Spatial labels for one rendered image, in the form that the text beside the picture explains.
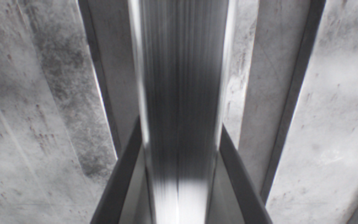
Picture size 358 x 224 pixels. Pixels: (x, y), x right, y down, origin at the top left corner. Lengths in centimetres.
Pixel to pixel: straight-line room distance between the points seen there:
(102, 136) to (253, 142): 13
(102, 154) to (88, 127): 3
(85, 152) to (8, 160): 8
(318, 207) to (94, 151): 23
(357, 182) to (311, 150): 7
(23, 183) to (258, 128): 23
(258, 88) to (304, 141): 6
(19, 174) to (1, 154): 3
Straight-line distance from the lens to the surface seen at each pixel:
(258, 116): 18
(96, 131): 17
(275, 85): 17
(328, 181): 24
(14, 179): 26
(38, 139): 21
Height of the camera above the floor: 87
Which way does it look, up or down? 60 degrees down
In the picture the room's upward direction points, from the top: 178 degrees clockwise
